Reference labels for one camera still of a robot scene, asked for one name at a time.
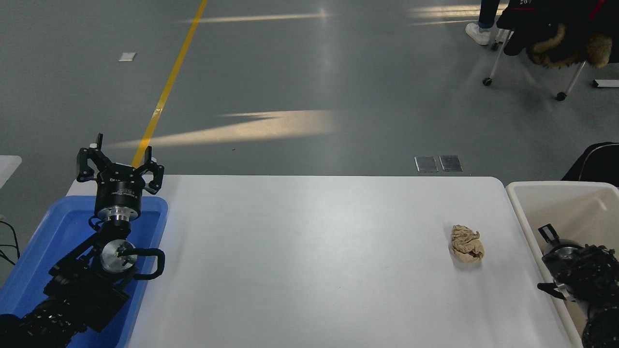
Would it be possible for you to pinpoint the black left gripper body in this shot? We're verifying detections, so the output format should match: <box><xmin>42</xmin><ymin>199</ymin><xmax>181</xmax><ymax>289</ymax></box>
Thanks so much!
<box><xmin>95</xmin><ymin>165</ymin><xmax>146</xmax><ymax>210</ymax></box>

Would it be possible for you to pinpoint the large pale plastic bin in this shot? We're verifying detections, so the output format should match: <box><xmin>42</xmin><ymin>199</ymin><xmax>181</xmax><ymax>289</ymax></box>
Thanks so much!
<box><xmin>505</xmin><ymin>181</ymin><xmax>619</xmax><ymax>348</ymax></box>

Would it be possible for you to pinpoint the small white side table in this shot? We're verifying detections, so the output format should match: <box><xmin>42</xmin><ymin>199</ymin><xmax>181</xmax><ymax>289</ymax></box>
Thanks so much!
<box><xmin>0</xmin><ymin>156</ymin><xmax>23</xmax><ymax>190</ymax></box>

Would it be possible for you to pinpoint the tan paper ball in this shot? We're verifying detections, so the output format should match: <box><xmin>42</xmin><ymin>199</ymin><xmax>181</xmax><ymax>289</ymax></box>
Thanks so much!
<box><xmin>451</xmin><ymin>224</ymin><xmax>485</xmax><ymax>263</ymax></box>

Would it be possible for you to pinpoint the black fur-trimmed coat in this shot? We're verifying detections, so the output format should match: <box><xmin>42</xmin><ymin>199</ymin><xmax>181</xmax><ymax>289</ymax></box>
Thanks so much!
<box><xmin>497</xmin><ymin>0</ymin><xmax>619</xmax><ymax>69</ymax></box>

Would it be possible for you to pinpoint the thin black cable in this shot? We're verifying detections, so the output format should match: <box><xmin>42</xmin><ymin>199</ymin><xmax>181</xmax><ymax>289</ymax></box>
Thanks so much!
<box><xmin>0</xmin><ymin>221</ymin><xmax>21</xmax><ymax>265</ymax></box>

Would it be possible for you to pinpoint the wheeled metal chair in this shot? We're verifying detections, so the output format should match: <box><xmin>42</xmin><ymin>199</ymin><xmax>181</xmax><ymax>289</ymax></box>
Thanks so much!
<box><xmin>483</xmin><ymin>28</ymin><xmax>588</xmax><ymax>101</ymax></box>

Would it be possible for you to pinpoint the blue plastic tray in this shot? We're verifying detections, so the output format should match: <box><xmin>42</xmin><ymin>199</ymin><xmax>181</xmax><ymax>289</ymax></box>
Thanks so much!
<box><xmin>0</xmin><ymin>195</ymin><xmax>169</xmax><ymax>348</ymax></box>

